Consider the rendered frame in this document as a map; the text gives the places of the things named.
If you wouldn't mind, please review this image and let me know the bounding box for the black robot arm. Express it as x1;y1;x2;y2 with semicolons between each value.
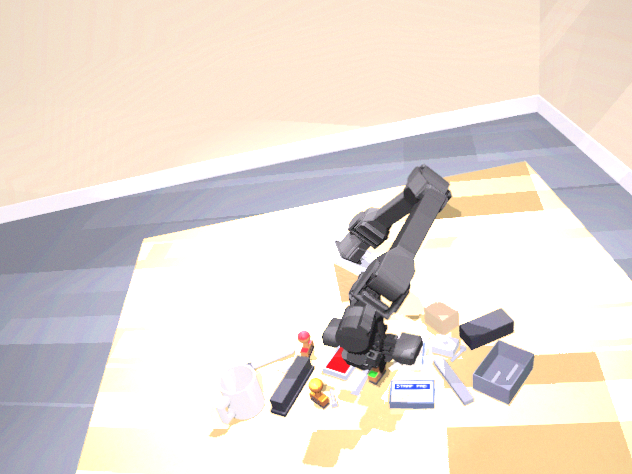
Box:
335;165;452;371

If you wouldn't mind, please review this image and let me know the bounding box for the white mug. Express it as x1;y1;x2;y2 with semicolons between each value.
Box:
216;364;265;424

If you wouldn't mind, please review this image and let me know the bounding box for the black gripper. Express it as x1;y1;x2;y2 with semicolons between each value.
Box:
322;317;423;374

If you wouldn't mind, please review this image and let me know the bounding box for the yellow rubber stamp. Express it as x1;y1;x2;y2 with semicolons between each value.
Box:
308;378;330;409

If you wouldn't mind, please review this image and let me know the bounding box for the blue and white stamp pad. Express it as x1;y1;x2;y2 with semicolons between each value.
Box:
389;380;435;409

